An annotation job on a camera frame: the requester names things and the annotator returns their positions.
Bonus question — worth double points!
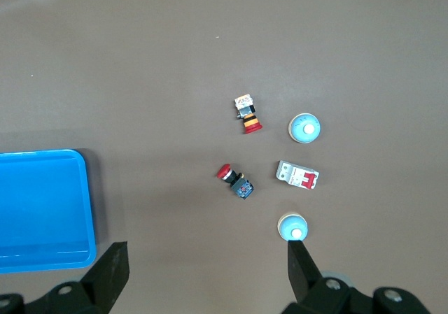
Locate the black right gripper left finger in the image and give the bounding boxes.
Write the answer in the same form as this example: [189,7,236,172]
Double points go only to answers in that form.
[24,241,130,314]

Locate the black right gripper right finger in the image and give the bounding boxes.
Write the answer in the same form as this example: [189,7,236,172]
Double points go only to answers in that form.
[283,240,431,314]

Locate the blue desk bell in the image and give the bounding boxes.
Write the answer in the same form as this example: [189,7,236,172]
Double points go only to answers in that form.
[277,212,309,242]
[287,113,321,145]

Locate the blue plastic tray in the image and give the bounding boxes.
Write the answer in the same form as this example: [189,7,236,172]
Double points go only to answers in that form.
[0,148,97,273]

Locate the white red circuit breaker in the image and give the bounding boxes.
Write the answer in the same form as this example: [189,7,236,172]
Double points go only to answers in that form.
[274,159,321,191]

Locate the red push button blue block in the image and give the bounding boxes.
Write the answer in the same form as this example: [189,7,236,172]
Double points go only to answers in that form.
[216,163,256,200]

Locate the red orange-banded emergency stop button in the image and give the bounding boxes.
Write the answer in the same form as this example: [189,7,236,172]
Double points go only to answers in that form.
[233,94,263,135]

